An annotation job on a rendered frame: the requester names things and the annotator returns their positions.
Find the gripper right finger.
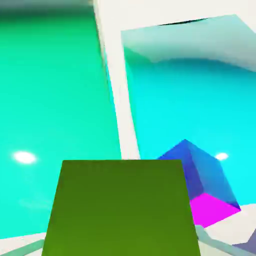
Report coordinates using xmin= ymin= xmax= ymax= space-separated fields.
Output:
xmin=194 ymin=224 xmax=252 ymax=256

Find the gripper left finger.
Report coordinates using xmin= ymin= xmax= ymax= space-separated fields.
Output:
xmin=0 ymin=239 xmax=46 ymax=256

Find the small green cube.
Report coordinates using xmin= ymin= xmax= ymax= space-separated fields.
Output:
xmin=41 ymin=159 xmax=201 ymax=256

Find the small magenta cube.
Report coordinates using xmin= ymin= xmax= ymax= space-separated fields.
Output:
xmin=156 ymin=138 xmax=242 ymax=229

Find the large cyan box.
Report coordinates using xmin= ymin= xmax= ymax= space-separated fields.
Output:
xmin=120 ymin=13 xmax=256 ymax=207

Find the large green box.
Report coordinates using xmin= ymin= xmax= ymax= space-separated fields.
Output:
xmin=0 ymin=6 xmax=122 ymax=240

